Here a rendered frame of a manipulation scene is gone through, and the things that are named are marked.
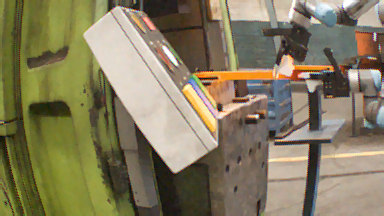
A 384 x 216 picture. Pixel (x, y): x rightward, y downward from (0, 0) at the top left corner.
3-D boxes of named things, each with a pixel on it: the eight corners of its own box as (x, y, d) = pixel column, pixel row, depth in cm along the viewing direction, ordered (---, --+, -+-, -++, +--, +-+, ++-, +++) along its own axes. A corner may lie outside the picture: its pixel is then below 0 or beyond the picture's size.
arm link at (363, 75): (382, 95, 115) (380, 70, 114) (359, 96, 121) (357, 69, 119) (381, 92, 122) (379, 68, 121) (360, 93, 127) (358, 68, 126)
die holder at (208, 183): (266, 208, 171) (267, 94, 165) (226, 245, 138) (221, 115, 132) (144, 203, 198) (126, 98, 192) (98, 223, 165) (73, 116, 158)
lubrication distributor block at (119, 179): (135, 196, 124) (125, 149, 122) (124, 201, 119) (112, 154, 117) (125, 194, 126) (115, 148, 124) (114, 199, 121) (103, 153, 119)
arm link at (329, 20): (344, 9, 116) (326, -2, 125) (322, 6, 112) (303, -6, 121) (344, 30, 120) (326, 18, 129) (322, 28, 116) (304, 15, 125)
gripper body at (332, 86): (322, 98, 128) (349, 98, 123) (319, 70, 127) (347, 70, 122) (325, 95, 135) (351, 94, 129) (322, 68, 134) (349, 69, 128)
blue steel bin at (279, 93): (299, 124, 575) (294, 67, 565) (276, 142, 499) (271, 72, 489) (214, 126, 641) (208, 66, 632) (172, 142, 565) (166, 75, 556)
